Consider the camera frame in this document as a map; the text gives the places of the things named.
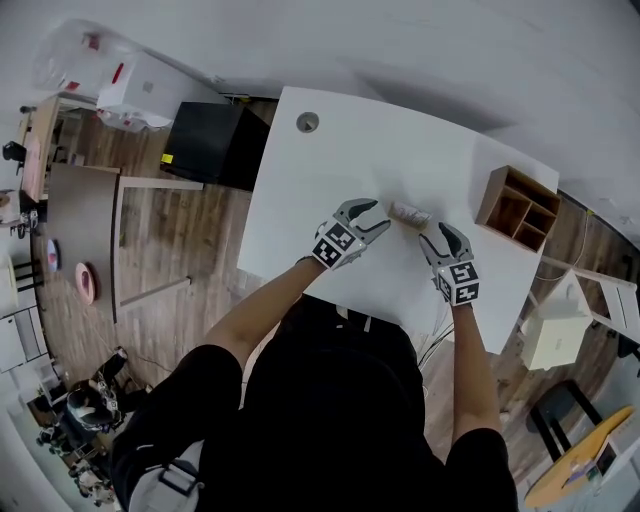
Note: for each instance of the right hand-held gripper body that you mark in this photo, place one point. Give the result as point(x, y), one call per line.
point(459, 286)

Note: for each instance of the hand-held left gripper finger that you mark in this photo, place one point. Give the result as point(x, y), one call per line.
point(356, 206)
point(376, 231)

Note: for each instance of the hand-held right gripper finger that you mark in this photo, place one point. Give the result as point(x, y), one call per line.
point(429, 250)
point(456, 241)

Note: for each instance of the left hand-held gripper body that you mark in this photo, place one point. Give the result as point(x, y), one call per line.
point(334, 244)

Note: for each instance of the person's right forearm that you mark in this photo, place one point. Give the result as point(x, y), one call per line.
point(472, 360)

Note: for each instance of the person's left forearm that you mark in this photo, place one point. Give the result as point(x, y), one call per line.
point(260, 310)

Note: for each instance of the wooden desk organizer box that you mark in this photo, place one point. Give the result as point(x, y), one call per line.
point(520, 210)

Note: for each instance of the black cabinet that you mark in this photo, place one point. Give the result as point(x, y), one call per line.
point(210, 140)

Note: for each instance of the black stool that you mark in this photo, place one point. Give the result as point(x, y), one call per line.
point(562, 410)

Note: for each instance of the person's black shirt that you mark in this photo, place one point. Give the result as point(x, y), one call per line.
point(320, 425)

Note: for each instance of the yellow round table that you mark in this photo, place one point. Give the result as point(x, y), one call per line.
point(580, 465)

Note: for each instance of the white box under plastic wrap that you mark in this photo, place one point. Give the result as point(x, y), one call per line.
point(145, 90)

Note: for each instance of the pink bowl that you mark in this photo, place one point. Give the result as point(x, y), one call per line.
point(86, 282)

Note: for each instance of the brown table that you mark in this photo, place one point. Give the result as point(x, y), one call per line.
point(82, 225)

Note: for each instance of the blue and white plate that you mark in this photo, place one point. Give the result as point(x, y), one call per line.
point(53, 255)

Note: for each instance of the light wooden shelf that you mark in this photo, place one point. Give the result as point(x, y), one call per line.
point(42, 140)

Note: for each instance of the white drawer cabinet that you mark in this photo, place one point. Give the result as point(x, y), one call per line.
point(20, 337)

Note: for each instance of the light wooden frame table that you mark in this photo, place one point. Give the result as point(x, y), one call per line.
point(607, 295)

